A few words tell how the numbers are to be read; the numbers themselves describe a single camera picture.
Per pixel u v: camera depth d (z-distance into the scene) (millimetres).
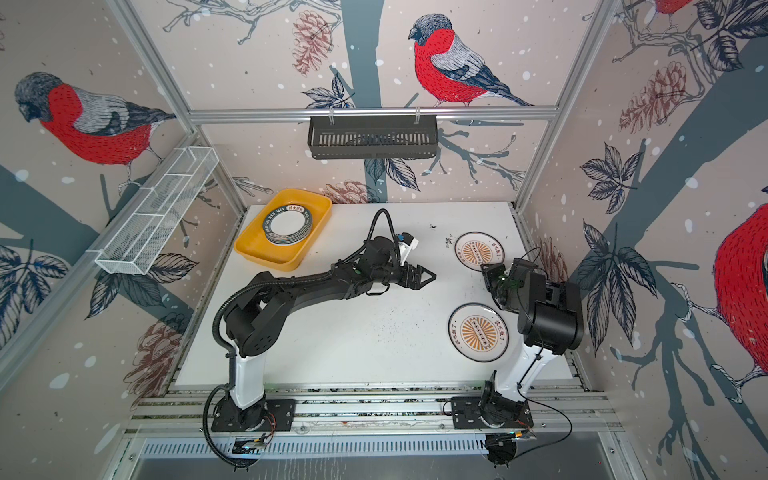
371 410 757
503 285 815
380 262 736
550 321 502
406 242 804
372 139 1067
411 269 776
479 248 1069
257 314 504
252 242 1074
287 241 1069
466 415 728
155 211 777
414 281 778
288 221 1111
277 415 730
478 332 876
